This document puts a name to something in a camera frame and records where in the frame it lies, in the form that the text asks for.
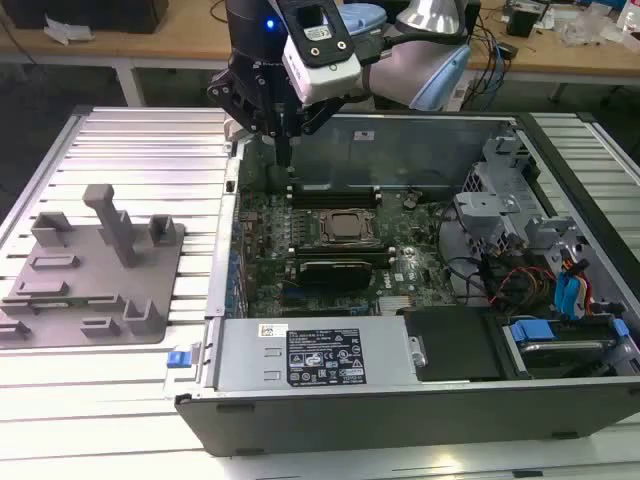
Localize silver metal drive cage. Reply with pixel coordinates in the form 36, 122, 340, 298
452, 133, 544, 251

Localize red orange yellow wire bundle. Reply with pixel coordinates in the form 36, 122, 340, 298
489, 264, 557, 307

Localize blue flat data cable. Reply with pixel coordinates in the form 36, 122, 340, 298
553, 269, 574, 321
568, 269, 589, 321

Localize black camera cable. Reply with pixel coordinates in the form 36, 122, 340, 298
357, 0, 484, 66

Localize blue disk carrier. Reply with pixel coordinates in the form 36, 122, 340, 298
502, 317, 630, 381

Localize black hard disk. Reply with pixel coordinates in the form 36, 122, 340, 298
517, 339, 619, 380

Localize silver finned chipset heatsink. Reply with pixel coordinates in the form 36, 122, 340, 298
377, 294, 417, 316

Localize black disk bay cover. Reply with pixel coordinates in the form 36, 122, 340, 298
402, 307, 504, 384

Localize black open PC case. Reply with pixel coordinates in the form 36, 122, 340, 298
164, 107, 640, 459

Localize crumpled white paper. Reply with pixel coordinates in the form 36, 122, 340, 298
42, 13, 95, 47

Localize black graphics card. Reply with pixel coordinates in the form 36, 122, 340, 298
297, 258, 376, 293

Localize black cable loop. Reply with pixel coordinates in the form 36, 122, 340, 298
438, 214, 501, 307

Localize metal socket cover frame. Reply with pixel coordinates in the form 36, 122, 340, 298
319, 209, 379, 244

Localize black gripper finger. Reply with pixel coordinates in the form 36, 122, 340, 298
282, 96, 347, 170
206, 68, 285, 169

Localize clear plastic bags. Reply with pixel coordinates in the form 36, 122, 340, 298
557, 7, 624, 50

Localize RAM slot with white latches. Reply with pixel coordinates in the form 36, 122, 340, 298
289, 247, 397, 256
288, 185, 384, 194
289, 196, 384, 205

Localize gray case release handle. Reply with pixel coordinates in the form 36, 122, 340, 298
223, 118, 251, 146

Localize wooden desk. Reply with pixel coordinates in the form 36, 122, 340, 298
0, 0, 640, 109

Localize silver CPU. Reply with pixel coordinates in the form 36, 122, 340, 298
330, 214, 369, 239

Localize metal CPU socket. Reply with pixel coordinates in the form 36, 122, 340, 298
315, 207, 382, 247

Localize large black equipment box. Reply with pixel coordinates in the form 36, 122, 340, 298
9, 0, 170, 35

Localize green motherboard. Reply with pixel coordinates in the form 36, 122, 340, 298
234, 187, 484, 321

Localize gray parts rack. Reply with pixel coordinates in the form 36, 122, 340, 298
0, 183, 187, 350

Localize gray metal bracket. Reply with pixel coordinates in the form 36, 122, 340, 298
522, 214, 604, 281

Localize small black box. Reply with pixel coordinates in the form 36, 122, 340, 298
505, 3, 540, 37

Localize silver power supply with label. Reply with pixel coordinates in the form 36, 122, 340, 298
207, 314, 427, 394

